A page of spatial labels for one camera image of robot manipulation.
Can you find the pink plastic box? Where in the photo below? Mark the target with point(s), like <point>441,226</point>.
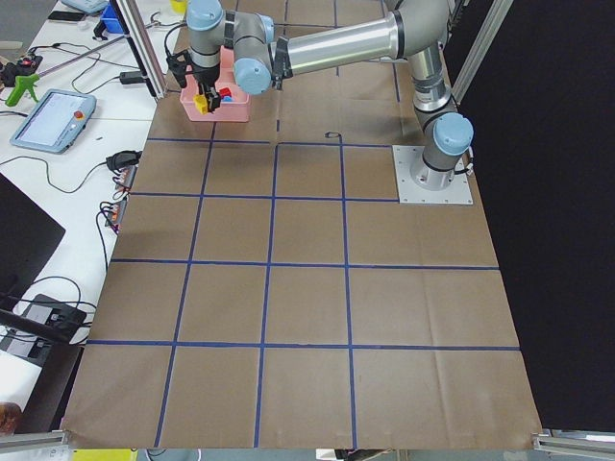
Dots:
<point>236,111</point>

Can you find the black monitor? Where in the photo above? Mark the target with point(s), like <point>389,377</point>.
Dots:
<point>29,237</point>

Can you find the blue storage bin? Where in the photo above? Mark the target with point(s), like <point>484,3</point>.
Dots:
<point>110,21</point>

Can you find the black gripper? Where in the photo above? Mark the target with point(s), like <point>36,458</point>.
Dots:
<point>207,75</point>

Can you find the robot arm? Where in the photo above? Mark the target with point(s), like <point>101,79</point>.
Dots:
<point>410,30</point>

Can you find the green handled reach grabber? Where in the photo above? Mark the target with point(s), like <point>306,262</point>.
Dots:
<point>28,83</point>

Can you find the aluminium frame post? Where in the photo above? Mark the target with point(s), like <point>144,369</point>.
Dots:
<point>135,32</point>

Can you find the teach pendant tablet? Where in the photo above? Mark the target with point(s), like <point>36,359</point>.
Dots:
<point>55,122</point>

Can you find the black power adapter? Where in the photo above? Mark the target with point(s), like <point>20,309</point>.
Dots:
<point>131,78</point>

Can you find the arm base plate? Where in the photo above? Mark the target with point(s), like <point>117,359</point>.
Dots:
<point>417,184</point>

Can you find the yellow toy block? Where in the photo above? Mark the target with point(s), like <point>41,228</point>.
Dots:
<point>197,101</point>

